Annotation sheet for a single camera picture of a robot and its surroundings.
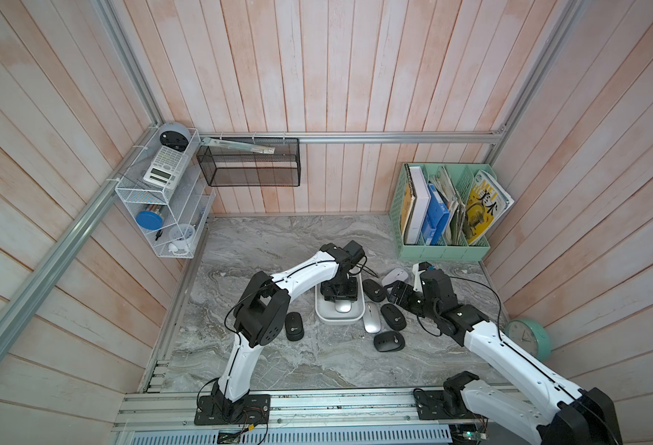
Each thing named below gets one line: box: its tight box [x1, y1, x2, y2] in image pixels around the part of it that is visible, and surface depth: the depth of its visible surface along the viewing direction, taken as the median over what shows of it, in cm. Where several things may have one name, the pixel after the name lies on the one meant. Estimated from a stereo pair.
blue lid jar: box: [135, 210, 164, 231], surface depth 78 cm
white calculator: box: [142, 145, 189, 191], surface depth 79 cm
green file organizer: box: [388, 162, 498, 262], surface depth 102 cm
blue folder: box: [421, 182, 450, 246], surface depth 97 cm
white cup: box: [167, 223, 196, 254], surface depth 92 cm
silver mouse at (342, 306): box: [334, 300, 352, 314], surface depth 90 cm
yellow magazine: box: [463, 169, 515, 246], surface depth 100 cm
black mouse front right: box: [373, 330, 406, 353], surface depth 85 cm
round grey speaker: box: [158, 122, 192, 153], surface depth 84 cm
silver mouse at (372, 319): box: [362, 300, 382, 334], surface depth 92 cm
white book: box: [405, 165, 432, 245], surface depth 97 cm
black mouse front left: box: [283, 311, 305, 343], surface depth 88 cm
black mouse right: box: [380, 303, 407, 331], surface depth 90 cm
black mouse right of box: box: [361, 279, 387, 303], surface depth 96 cm
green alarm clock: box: [504, 317, 552, 363], surface depth 78 cm
